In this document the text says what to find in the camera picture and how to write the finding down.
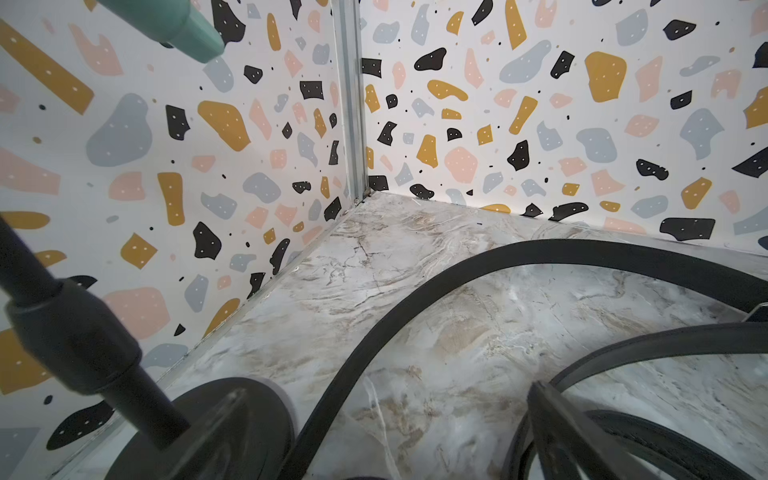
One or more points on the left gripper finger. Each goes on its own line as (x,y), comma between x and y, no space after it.
(571,446)

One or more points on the long black belt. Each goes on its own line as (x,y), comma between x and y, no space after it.
(651,444)
(734,288)

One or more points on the green foam microphone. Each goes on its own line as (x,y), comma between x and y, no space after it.
(173,22)

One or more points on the black microphone stand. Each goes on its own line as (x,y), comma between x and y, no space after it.
(231,428)

